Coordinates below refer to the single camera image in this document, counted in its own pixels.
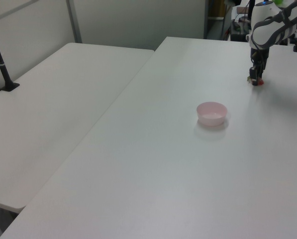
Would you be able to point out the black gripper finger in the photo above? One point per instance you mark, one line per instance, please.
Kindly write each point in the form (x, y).
(252, 76)
(259, 74)

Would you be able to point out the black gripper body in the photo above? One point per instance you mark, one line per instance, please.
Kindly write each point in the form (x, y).
(259, 58)

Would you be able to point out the red strawberry with green leaves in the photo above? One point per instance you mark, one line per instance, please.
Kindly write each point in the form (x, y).
(261, 82)

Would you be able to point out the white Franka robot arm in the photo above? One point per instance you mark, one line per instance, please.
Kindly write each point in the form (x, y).
(262, 32)

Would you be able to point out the pink plastic bowl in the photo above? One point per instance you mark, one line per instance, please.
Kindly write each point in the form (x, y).
(211, 116)

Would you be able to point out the cluttered background shelf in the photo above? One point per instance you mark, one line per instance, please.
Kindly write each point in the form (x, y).
(230, 22)

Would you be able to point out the white side table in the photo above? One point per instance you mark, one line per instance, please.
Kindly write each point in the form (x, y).
(51, 112)

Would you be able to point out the grey metal partition post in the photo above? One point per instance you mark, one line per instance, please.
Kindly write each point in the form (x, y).
(73, 21)

